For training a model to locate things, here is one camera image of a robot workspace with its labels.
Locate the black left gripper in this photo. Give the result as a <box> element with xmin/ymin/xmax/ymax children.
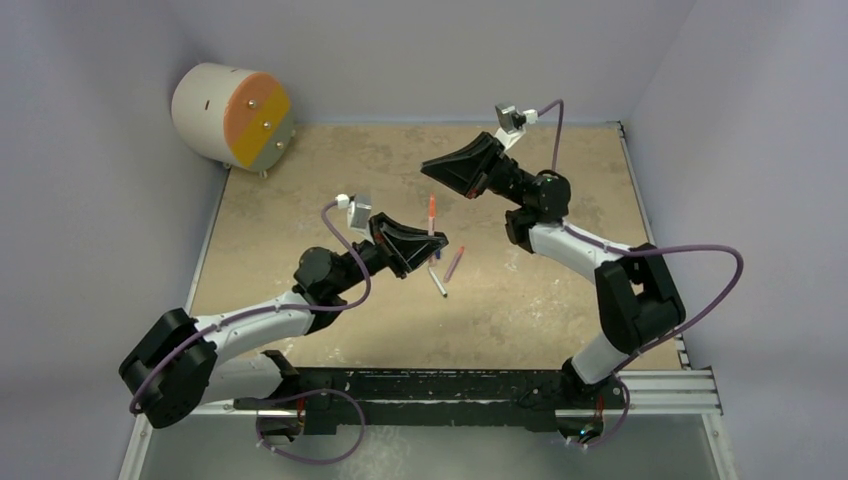
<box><xmin>331</xmin><ymin>213</ymin><xmax>446</xmax><ymax>295</ymax></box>

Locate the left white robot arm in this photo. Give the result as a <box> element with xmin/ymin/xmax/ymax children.
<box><xmin>118</xmin><ymin>213</ymin><xmax>449</xmax><ymax>428</ymax></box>

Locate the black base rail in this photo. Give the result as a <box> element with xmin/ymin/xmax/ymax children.
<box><xmin>256</xmin><ymin>351</ymin><xmax>629</xmax><ymax>440</ymax></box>

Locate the white pen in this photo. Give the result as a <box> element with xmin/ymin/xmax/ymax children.
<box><xmin>427</xmin><ymin>266</ymin><xmax>448</xmax><ymax>298</ymax></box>

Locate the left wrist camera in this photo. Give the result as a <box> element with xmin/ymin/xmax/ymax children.
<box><xmin>335</xmin><ymin>194</ymin><xmax>373</xmax><ymax>241</ymax></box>

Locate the aluminium frame rail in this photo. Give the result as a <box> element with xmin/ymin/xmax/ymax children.
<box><xmin>619</xmin><ymin>370</ymin><xmax>723</xmax><ymax>415</ymax></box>

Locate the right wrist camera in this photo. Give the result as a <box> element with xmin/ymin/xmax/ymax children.
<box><xmin>494</xmin><ymin>103</ymin><xmax>539</xmax><ymax>151</ymax></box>

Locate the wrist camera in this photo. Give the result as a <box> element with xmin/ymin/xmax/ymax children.
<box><xmin>335</xmin><ymin>194</ymin><xmax>373</xmax><ymax>241</ymax></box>
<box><xmin>494</xmin><ymin>103</ymin><xmax>539</xmax><ymax>151</ymax></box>

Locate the purple pen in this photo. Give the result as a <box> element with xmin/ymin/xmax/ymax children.
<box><xmin>443</xmin><ymin>246</ymin><xmax>465</xmax><ymax>283</ymax></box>

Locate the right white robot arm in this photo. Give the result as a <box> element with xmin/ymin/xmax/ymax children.
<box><xmin>420</xmin><ymin>133</ymin><xmax>686</xmax><ymax>407</ymax></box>

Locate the round mini drawer cabinet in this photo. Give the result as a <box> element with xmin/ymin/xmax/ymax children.
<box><xmin>171</xmin><ymin>62</ymin><xmax>296</xmax><ymax>178</ymax></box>

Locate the orange pen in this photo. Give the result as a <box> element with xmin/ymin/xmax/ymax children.
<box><xmin>427</xmin><ymin>193</ymin><xmax>436</xmax><ymax>236</ymax></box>

